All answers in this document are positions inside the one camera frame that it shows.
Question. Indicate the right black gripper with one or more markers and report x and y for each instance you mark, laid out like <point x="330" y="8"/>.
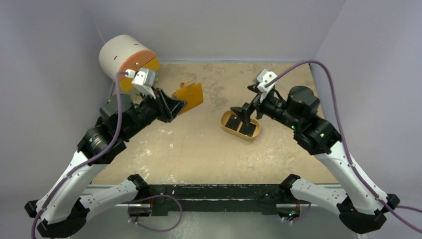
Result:
<point x="256" y="103"/>

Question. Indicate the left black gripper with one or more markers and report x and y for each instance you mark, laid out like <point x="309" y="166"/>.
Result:
<point x="168" y="107"/>

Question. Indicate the orange oval tray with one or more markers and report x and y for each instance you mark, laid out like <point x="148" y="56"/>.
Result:
<point x="224" y="119"/>

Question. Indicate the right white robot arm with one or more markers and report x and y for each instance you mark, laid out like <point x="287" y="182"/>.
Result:
<point x="360" y="205"/>

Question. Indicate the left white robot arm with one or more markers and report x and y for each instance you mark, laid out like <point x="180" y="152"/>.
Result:
<point x="65" y="209"/>

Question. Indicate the black card stack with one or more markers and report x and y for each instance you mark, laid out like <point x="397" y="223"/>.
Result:
<point x="233" y="122"/>

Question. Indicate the loose black credit card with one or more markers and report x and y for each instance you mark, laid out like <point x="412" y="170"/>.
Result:
<point x="249" y="130"/>

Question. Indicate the white round mini drawer chest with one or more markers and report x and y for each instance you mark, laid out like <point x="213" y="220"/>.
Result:
<point x="124" y="52"/>

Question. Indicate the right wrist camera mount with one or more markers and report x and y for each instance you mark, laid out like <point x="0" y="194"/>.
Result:
<point x="264" y="85"/>

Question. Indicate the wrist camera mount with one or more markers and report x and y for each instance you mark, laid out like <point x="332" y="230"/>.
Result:
<point x="264" y="85"/>
<point x="143" y="81"/>

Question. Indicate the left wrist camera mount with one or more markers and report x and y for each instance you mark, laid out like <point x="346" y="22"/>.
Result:
<point x="143" y="81"/>

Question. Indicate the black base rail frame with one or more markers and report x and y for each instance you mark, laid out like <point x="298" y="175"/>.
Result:
<point x="262" y="198"/>

